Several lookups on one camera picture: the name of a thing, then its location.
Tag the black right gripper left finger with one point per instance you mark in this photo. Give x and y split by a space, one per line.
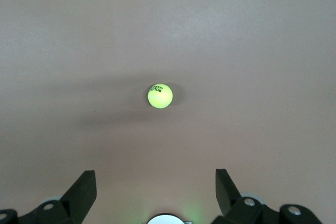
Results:
76 197

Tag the yellow-green tennis ball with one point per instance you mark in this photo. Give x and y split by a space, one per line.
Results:
160 96

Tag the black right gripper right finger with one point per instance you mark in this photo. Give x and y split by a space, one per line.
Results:
228 197

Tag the brown table mat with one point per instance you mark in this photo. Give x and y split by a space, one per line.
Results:
78 51

